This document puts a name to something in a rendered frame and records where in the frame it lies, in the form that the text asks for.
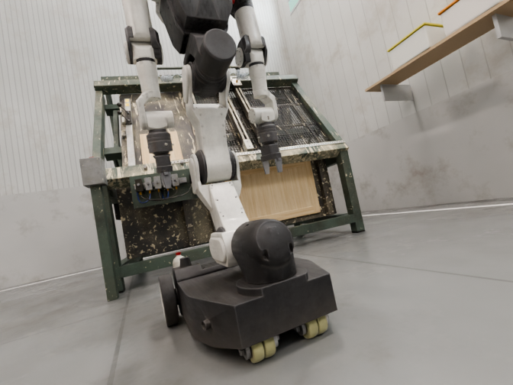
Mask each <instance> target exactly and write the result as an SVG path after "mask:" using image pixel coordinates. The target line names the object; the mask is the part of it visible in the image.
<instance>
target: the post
mask: <svg viewBox="0 0 513 385"><path fill-rule="evenodd" d="M90 190H91V196H92V205H93V210H94V216H95V225H96V230H97V235H98V245H99V250H100V255H101V260H102V269H103V275H104V280H105V290H106V295H107V300H108V302H109V301H112V300H116V299H118V298H119V292H118V283H117V277H116V273H115V263H114V258H113V253H112V248H111V239H110V234H109V228H108V220H107V214H106V209H105V200H104V195H103V189H102V186H101V185H96V186H90Z"/></svg>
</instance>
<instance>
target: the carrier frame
mask: <svg viewBox="0 0 513 385"><path fill-rule="evenodd" d="M310 161H311V168H312V172H313V176H314V180H315V187H316V190H317V194H318V201H319V205H320V209H321V212H318V213H314V214H310V215H303V216H299V217H296V218H289V219H285V220H282V221H281V222H282V223H284V224H285V225H286V226H288V225H294V227H291V228H289V230H290V231H291V233H292V236H293V237H296V236H299V235H306V234H309V233H312V232H316V231H322V230H325V229H329V228H334V227H338V226H342V225H347V224H350V227H351V231H352V233H359V232H362V231H365V228H364V224H363V217H362V214H361V210H360V204H359V200H358V196H357V190H356V186H355V182H354V178H353V172H352V169H351V165H350V158H349V155H348V151H347V150H345V151H340V153H339V154H338V156H337V157H332V158H326V159H320V160H310ZM335 164H337V167H338V171H339V175H340V181H341V185H342V189H343V193H344V199H345V203H346V207H347V213H346V214H337V211H336V208H335V204H334V197H333V193H332V189H331V183H330V179H329V176H328V171H327V168H328V167H331V166H333V165H335ZM102 189H103V195H104V200H105V209H106V214H107V220H108V228H109V234H110V239H111V248H112V253H113V258H114V263H115V273H116V277H117V283H118V292H119V293H123V292H124V291H125V285H124V277H129V276H133V275H136V274H139V273H146V272H149V271H152V270H158V269H162V268H165V267H171V266H172V265H173V259H174V258H175V257H176V254H169V255H165V256H162V257H155V258H151V259H148V260H143V258H144V257H150V256H153V255H158V254H164V253H167V252H171V251H177V250H181V249H185V248H191V247H194V246H199V245H202V244H208V243H209V240H210V238H211V234H212V233H215V232H216V229H215V225H214V222H213V220H212V217H211V213H210V212H209V210H208V209H207V208H206V206H205V205H204V204H203V202H202V201H201V200H200V198H197V199H188V200H183V201H178V202H170V203H165V204H160V205H152V206H147V207H143V208H138V209H134V204H133V199H132V194H131V187H124V188H119V189H108V186H103V187H102ZM112 204H114V209H115V218H116V220H121V224H122V229H123V234H124V243H125V248H126V253H127V257H126V258H124V259H123V260H121V256H120V251H119V246H118V237H117V232H116V227H115V218H114V213H113V208H112ZM335 214H336V215H335ZM303 224H304V225H303ZM181 256H183V257H189V259H190V261H194V260H200V259H203V258H206V257H212V255H211V252H210V247H209V246H206V247H200V248H196V249H192V250H188V251H183V252H181Z"/></svg>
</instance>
